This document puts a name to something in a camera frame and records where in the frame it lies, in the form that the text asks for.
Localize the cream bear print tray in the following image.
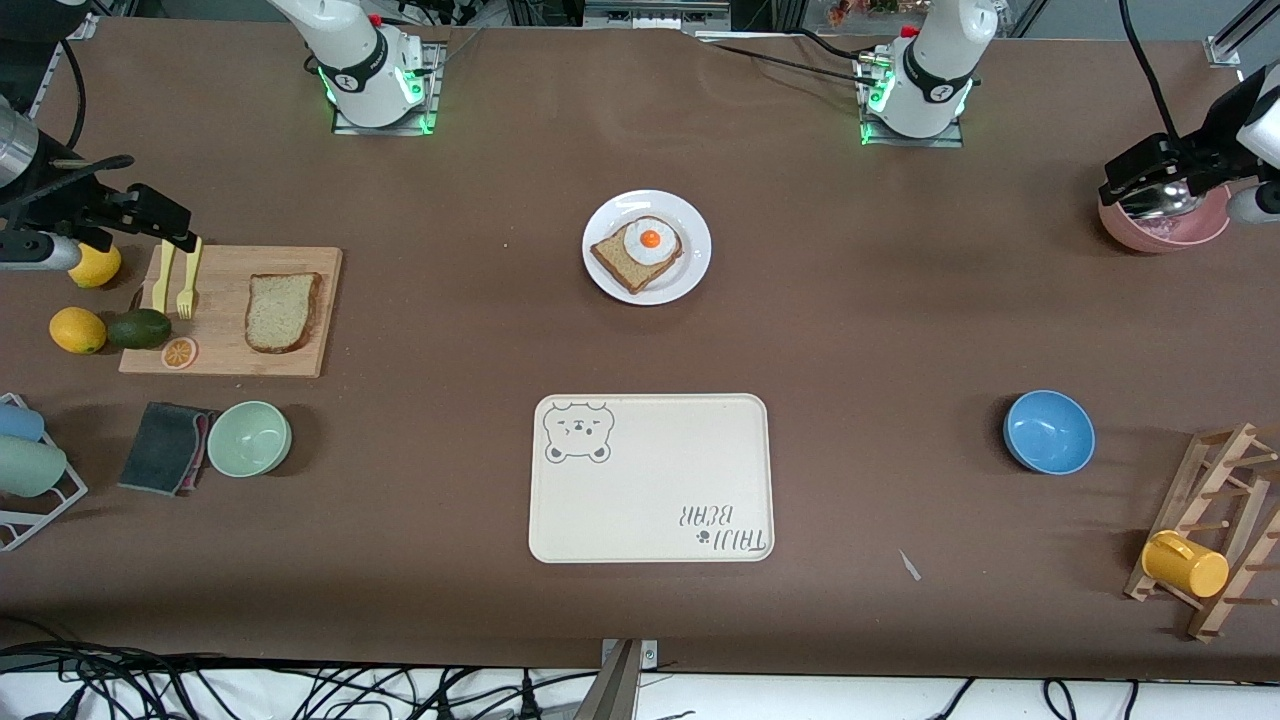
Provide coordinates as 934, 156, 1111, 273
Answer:
528, 393, 775, 564

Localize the yellow lemon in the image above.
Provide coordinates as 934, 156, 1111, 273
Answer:
49, 307, 108, 355
68, 243, 123, 289

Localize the yellow mug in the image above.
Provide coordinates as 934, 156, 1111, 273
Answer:
1141, 530, 1230, 599

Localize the light blue cup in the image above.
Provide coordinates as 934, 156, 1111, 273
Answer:
0, 402, 46, 443

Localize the grey metal box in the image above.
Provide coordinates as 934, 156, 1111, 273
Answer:
583, 0, 733, 31

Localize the pale green cup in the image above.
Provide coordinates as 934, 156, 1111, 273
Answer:
0, 436, 68, 499

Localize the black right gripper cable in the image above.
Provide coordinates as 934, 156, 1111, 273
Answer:
55, 40, 91, 153

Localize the black table cable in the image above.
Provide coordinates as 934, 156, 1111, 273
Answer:
695, 35, 876, 81

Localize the fried egg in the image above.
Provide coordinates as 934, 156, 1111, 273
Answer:
623, 217, 683, 267

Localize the brown crust bread slice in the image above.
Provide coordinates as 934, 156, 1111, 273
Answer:
590, 215, 686, 295
245, 272, 324, 354

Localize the black floor cable bundle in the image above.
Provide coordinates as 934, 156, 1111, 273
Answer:
0, 640, 601, 720

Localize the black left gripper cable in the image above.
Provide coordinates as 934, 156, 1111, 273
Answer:
1118, 0, 1179, 143

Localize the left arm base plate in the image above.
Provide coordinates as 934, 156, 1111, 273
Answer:
858, 55, 966, 149

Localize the yellow plastic fork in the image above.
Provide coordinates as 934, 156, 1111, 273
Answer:
177, 237, 203, 321

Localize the yellow plastic knife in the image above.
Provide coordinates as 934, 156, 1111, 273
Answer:
152, 240, 177, 314

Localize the white round plate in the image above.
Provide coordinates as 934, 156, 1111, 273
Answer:
582, 189, 713, 306

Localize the pale green bowl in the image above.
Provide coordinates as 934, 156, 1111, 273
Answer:
207, 401, 293, 478

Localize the wooden mug rack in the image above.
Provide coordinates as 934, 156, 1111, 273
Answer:
1124, 422, 1280, 643

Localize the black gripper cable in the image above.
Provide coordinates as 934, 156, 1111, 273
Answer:
1118, 0, 1179, 143
55, 40, 91, 153

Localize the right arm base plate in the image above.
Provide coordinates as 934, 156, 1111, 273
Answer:
332, 42, 443, 136

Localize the metal clamp bracket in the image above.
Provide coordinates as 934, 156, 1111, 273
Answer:
573, 638, 659, 720

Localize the folded grey cloth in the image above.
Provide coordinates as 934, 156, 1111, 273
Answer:
118, 402, 216, 497

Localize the pink bowl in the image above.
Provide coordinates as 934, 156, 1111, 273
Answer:
1098, 175, 1233, 254

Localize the white wire rack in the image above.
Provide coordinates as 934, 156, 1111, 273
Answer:
0, 393, 89, 553

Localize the blue bowl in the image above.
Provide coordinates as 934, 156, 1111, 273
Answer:
1003, 390, 1096, 475

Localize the wooden cutting board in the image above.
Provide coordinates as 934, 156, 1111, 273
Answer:
119, 246, 344, 379

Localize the metal spoon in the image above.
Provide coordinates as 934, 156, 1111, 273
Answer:
1118, 178, 1206, 221

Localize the green avocado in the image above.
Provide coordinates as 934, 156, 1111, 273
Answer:
106, 308, 173, 351

